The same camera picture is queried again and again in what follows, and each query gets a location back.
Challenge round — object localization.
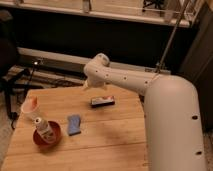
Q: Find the black office chair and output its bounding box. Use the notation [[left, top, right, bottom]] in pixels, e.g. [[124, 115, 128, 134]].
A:
[[0, 10, 42, 129]]

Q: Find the white plastic bottle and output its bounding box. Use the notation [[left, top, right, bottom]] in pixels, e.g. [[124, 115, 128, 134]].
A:
[[34, 117, 56, 144]]

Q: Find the red bowl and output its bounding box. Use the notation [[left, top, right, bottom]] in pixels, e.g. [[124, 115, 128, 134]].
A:
[[33, 121, 62, 148]]

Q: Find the black whiteboard eraser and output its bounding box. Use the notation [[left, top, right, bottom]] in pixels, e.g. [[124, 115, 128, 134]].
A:
[[91, 96, 115, 108]]

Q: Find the metal pole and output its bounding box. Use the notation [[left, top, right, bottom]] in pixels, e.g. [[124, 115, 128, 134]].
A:
[[155, 0, 190, 73]]

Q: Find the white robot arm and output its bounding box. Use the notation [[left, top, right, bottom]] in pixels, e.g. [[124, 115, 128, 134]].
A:
[[84, 53, 207, 171]]

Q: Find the grey baseboard heater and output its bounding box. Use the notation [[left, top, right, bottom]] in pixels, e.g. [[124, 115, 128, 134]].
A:
[[17, 47, 172, 81]]

